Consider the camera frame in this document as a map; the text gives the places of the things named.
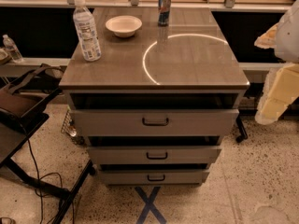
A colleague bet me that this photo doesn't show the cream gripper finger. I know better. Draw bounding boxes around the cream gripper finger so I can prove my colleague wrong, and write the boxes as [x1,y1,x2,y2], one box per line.
[255,63,299,125]

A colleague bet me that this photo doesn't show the grey top drawer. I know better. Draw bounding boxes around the grey top drawer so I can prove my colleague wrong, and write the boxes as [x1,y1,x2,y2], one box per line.
[70,109,239,136]

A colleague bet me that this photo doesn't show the grey drawer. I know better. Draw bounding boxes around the grey drawer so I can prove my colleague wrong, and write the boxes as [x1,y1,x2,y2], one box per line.
[99,169,209,185]
[87,146,221,164]
[70,109,239,136]

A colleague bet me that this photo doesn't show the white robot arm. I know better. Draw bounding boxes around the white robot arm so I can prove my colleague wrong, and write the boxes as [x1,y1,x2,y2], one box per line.
[254,8,299,125]

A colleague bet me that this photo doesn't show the grey drawer cabinet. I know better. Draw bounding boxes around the grey drawer cabinet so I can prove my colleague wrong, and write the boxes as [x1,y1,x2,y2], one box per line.
[58,7,250,188]

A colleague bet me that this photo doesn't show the grey bottom drawer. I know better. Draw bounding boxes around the grey bottom drawer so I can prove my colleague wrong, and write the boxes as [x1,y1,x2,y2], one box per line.
[99,169,209,185]

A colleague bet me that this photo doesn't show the grey middle drawer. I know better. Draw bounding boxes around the grey middle drawer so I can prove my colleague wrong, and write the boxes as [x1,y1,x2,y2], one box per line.
[87,146,221,164]

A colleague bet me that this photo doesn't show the blue energy drink can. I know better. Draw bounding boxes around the blue energy drink can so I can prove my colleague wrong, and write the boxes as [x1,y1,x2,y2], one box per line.
[158,0,171,26]

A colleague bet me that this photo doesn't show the white bowl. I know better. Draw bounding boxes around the white bowl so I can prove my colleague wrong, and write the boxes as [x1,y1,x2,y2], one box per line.
[106,16,142,38]

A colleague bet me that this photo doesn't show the blue tape cross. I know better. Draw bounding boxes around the blue tape cross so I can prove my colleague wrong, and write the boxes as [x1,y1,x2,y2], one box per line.
[135,187,166,224]

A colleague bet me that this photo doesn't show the clear plastic water bottle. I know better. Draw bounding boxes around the clear plastic water bottle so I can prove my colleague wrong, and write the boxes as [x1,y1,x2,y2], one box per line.
[73,0,101,62]

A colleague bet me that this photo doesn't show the black chair with bag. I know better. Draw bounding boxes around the black chair with bag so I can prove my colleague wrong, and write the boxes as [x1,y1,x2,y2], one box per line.
[0,63,95,224]

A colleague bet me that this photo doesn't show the small water bottle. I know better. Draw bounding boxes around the small water bottle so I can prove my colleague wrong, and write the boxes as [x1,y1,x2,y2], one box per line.
[3,35,23,63]

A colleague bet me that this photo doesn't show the wire basket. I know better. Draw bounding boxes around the wire basket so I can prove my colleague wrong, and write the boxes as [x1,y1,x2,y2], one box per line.
[61,111,85,146]

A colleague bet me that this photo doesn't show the black cable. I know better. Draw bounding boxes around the black cable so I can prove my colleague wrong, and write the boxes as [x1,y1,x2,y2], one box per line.
[18,121,77,224]

